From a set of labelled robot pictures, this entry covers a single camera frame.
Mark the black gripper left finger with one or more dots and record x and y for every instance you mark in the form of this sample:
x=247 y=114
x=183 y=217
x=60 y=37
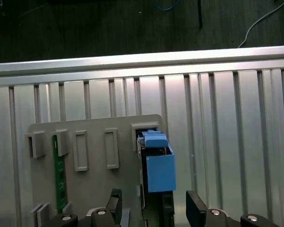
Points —
x=116 y=208

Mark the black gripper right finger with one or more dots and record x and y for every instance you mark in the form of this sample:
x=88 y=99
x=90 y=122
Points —
x=196 y=208

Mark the hard disk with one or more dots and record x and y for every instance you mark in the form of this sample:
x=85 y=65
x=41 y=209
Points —
x=161 y=170

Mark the grey parts rack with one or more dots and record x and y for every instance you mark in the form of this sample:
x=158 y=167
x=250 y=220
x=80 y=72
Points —
x=97 y=184

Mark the green RAM stick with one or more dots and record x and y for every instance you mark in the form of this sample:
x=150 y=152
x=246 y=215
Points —
x=61 y=179

